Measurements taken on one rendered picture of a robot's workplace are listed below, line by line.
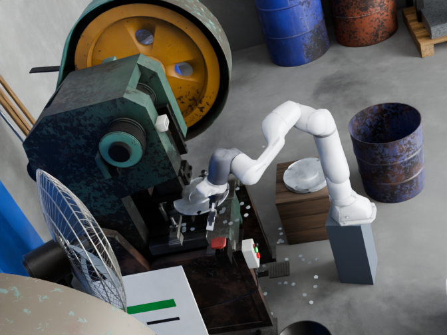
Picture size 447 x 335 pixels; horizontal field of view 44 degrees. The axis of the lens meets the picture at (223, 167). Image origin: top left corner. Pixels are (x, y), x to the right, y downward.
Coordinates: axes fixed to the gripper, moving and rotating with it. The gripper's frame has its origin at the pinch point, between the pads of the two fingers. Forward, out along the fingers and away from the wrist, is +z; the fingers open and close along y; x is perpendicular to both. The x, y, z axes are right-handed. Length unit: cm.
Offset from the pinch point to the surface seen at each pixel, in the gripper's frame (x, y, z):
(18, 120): 120, 86, 24
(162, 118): 26.4, 17.8, -38.5
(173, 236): 16.4, 9.2, 20.8
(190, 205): 11.0, 26.5, 15.1
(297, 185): -47, 76, 33
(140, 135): 33, 5, -38
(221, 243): -6.3, -1.4, 9.9
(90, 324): 22, -106, -68
